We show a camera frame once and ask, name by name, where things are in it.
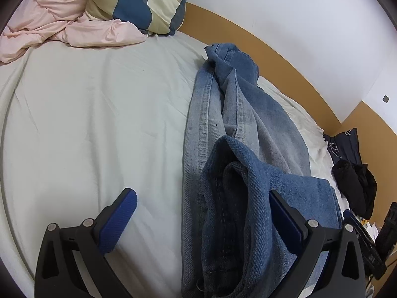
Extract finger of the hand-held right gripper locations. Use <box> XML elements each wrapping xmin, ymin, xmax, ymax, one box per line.
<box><xmin>343</xmin><ymin>209</ymin><xmax>387</xmax><ymax>281</ymax></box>

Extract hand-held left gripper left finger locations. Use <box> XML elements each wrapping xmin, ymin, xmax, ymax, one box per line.
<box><xmin>34</xmin><ymin>188</ymin><xmax>138</xmax><ymax>298</ymax></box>

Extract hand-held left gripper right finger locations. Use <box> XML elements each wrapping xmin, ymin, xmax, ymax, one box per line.
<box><xmin>269</xmin><ymin>189</ymin><xmax>366</xmax><ymax>298</ymax></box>

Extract blue denim jeans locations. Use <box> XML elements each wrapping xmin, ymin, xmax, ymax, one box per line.
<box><xmin>181</xmin><ymin>43</ymin><xmax>343</xmax><ymax>298</ymax></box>

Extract black garment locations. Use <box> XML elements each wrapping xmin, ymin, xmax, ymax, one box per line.
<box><xmin>332</xmin><ymin>160</ymin><xmax>378</xmax><ymax>220</ymax></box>

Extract white bed sheet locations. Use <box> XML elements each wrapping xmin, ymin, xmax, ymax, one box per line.
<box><xmin>0</xmin><ymin>33</ymin><xmax>382</xmax><ymax>298</ymax></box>

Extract tan wooden bed board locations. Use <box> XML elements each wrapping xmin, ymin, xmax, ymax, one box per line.
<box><xmin>177</xmin><ymin>1</ymin><xmax>397</xmax><ymax>199</ymax></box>

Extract pink blanket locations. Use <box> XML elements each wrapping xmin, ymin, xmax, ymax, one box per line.
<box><xmin>0</xmin><ymin>0</ymin><xmax>148</xmax><ymax>64</ymax></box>

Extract blue and beige checkered pillow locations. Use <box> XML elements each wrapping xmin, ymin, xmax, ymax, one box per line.
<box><xmin>82</xmin><ymin>0</ymin><xmax>187</xmax><ymax>36</ymax></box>

